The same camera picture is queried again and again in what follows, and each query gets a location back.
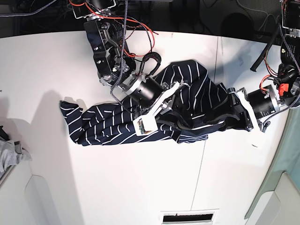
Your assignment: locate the navy white striped t-shirt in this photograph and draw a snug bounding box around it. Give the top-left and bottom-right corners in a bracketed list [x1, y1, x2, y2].
[60, 60, 233, 146]

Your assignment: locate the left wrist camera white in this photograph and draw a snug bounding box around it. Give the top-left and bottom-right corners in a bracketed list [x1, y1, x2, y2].
[247, 129, 266, 149]

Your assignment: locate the green white bin right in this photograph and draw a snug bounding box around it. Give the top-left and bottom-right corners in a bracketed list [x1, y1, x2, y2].
[245, 108, 300, 225]

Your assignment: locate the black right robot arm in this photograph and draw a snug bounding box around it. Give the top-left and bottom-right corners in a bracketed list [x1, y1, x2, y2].
[70, 0, 192, 135]

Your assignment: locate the white bin left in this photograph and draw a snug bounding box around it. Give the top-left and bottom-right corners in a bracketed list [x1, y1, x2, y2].
[0, 118, 57, 225]

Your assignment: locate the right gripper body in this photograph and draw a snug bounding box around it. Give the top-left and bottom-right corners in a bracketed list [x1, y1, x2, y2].
[117, 75, 188, 117]

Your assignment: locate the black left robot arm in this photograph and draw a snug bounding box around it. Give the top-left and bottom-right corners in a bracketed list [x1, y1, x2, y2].
[203, 0, 300, 132]

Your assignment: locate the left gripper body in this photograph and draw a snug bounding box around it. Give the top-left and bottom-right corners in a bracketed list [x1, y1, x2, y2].
[240, 85, 280, 120]

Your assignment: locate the black cable sleeve right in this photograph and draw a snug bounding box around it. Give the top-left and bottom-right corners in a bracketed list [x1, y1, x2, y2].
[250, 24, 282, 72]

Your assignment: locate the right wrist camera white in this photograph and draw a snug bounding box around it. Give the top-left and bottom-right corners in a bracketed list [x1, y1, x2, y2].
[133, 115, 158, 136]

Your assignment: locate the grey cloth pile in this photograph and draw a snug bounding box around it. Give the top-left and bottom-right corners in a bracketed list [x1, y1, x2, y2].
[0, 137, 32, 176]

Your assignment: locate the white cables background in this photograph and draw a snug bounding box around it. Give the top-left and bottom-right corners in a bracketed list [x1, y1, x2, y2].
[200, 0, 280, 32]

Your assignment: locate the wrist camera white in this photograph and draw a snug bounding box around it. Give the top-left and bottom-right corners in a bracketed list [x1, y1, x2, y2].
[133, 115, 158, 136]
[247, 129, 266, 149]

